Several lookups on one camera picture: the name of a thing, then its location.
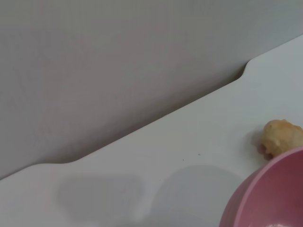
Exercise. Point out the pink plastic bowl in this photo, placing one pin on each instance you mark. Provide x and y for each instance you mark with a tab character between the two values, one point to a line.
272	191

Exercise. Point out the long golden bread loaf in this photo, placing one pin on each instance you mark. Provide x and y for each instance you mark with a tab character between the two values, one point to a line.
280	139

